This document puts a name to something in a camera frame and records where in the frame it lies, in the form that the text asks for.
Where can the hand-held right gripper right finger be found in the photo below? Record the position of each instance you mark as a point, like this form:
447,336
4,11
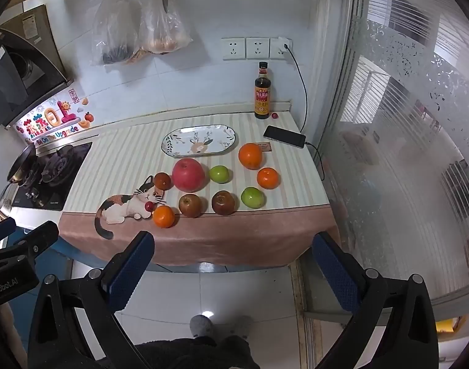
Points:
336,273

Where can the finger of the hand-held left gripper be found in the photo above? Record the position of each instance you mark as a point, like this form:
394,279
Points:
0,231
36,240

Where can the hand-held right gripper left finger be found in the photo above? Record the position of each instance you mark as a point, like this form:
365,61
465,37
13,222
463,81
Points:
130,271

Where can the small orange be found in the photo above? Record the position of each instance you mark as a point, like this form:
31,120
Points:
268,178
164,216

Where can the yellow brown pear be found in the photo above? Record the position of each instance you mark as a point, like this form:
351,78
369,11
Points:
192,206

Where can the dark brown orange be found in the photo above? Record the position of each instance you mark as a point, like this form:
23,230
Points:
163,181

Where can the large red apple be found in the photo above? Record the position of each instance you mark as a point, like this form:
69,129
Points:
189,176

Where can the green jujube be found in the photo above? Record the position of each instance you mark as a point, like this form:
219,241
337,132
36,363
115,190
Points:
219,174
253,198

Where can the brownish red apple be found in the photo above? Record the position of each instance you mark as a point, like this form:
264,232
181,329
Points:
223,203

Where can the large orange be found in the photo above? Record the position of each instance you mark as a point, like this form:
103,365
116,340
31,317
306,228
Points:
250,156

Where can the floral oval plate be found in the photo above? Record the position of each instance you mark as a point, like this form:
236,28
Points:
219,138

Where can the black gas stove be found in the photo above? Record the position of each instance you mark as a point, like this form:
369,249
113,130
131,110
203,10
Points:
61,176

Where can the dark frying pan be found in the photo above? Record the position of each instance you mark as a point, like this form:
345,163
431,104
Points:
21,163

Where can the grey slipper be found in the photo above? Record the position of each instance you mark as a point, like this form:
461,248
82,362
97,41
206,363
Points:
202,324
239,326

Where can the striped cat print tablecloth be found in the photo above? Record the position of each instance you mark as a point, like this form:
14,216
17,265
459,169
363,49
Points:
219,238

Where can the person's dark trouser legs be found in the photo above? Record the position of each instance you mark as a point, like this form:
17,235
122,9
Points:
188,355

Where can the small brown card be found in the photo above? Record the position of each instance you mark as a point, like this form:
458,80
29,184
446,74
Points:
269,147

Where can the black smartphone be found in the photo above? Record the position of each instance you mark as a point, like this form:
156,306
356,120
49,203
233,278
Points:
284,136

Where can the frosted glass sliding door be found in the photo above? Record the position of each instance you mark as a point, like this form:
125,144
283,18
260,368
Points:
392,123

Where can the black range hood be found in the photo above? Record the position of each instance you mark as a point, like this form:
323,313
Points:
23,69

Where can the soy sauce bottle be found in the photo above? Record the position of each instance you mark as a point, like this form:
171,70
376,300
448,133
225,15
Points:
262,98

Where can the clear plastic bag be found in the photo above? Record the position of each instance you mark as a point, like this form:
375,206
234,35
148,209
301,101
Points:
113,30
163,27

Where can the white charger plug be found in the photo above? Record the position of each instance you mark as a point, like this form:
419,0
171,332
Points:
283,44

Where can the colourful wall sticker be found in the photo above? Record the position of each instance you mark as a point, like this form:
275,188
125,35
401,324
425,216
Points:
50,121

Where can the white wall socket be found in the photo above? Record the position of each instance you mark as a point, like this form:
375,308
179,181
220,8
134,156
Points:
257,48
275,54
233,49

